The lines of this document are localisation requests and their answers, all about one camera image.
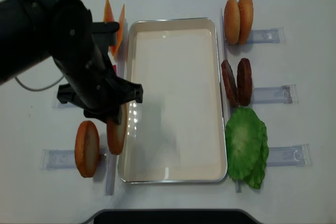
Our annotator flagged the bun slice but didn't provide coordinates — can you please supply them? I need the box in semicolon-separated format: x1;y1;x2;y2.
75;121;99;178
106;104;128;155

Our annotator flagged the top bun front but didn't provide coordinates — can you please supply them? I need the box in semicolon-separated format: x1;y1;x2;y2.
224;0;240;45

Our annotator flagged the white metal tray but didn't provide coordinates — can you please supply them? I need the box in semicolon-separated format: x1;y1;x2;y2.
118;17;227;184

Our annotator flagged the brown meat patty front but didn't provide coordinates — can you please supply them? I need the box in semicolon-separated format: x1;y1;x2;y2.
221;60;239;108

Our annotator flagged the white cable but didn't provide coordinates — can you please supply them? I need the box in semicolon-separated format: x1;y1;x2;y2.
14;74;65;91

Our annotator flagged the brown meat patty rear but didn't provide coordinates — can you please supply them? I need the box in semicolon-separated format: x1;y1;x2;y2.
237;58;253;106

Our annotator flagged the clear patty pusher rack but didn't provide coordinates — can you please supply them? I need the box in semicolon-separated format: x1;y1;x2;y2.
248;84;299;107

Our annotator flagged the clear bottom bun pusher rack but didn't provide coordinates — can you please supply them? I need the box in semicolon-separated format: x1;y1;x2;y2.
40;147;117;196

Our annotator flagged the brown meat patty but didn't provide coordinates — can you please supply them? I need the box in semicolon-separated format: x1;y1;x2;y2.
237;58;253;106
221;60;239;108

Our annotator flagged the orange cheese slice left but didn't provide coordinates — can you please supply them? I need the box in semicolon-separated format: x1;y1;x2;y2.
103;0;114;23

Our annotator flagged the top bun rear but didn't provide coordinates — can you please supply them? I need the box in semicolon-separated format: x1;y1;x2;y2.
238;0;254;45

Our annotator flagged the clear bun pusher rack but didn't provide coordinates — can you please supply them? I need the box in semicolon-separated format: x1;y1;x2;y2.
40;147;117;196
220;9;286;46

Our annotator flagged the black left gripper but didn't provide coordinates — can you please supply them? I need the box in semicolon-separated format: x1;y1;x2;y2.
57;73;143;124

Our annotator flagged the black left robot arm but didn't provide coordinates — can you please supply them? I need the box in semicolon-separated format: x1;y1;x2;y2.
1;0;143;123

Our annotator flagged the orange cheese slice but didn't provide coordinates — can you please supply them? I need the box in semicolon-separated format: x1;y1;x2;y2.
110;5;125;60
103;0;114;23

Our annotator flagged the black base panel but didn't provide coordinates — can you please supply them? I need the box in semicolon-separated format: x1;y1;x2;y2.
85;209;258;223

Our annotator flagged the clear lettuce pusher rack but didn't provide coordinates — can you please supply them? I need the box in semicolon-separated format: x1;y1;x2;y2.
233;144;312;193

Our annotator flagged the green lettuce leaf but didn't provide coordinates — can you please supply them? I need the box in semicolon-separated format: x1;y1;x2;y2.
244;121;269;189
225;107;263;180

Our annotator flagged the orange cheese slice right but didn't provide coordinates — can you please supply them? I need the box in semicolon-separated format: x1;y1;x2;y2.
110;5;125;60

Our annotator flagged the green lettuce leaf rear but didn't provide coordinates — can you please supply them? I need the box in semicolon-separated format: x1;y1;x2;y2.
244;121;269;189

